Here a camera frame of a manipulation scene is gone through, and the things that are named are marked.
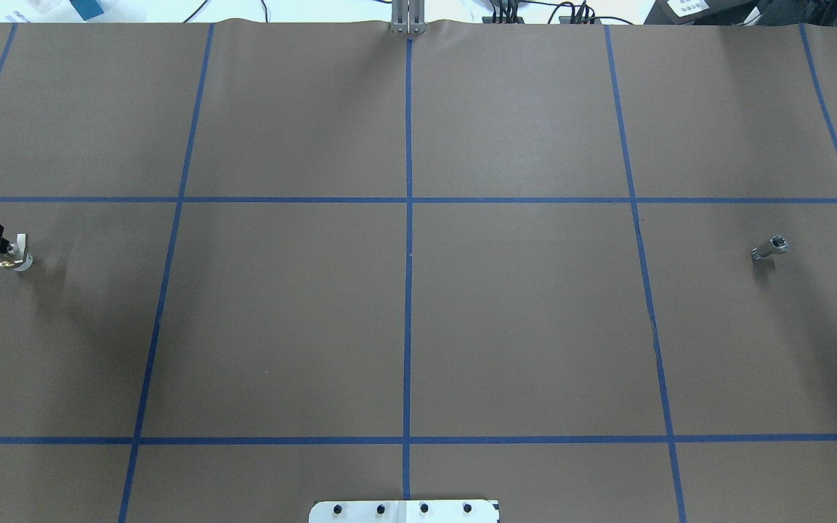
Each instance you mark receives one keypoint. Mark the white brass PPR valve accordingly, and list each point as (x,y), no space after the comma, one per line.
(15,254)

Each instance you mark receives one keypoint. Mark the chrome elbow pipe fitting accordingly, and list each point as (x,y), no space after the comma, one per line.
(775,245)

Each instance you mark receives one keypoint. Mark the blue box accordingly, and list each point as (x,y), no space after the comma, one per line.
(87,9)

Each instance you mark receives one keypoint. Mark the brown paper table mat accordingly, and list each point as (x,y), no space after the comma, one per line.
(276,264)

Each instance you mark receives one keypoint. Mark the black device with label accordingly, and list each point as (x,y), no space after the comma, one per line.
(742,13)

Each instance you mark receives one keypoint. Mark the aluminium camera post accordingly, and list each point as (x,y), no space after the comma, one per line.
(408,16)

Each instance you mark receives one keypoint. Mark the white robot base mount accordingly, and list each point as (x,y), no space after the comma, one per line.
(440,510)

